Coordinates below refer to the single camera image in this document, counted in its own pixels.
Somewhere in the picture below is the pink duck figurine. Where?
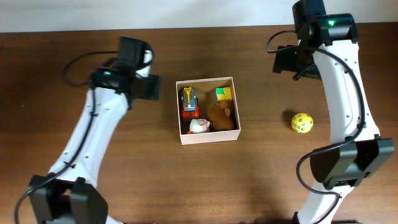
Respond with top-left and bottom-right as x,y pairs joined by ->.
187,119 -> 210,134

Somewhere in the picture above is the brown plush toy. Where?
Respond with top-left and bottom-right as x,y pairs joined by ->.
208,100 -> 234,131

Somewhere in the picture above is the yellow letter ball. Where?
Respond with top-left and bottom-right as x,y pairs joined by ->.
291,113 -> 313,134

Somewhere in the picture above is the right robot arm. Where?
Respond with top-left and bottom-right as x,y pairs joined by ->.
273,0 -> 394,223

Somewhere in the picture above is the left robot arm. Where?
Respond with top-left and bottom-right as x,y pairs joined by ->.
21,37 -> 161,223

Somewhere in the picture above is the multicoloured puzzle cube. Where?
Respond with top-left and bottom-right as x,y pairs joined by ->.
215,87 -> 233,101

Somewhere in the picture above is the white cardboard box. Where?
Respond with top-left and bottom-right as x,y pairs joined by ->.
176,77 -> 241,145

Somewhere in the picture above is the red toy fire truck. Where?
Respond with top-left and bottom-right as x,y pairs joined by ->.
180,87 -> 200,121

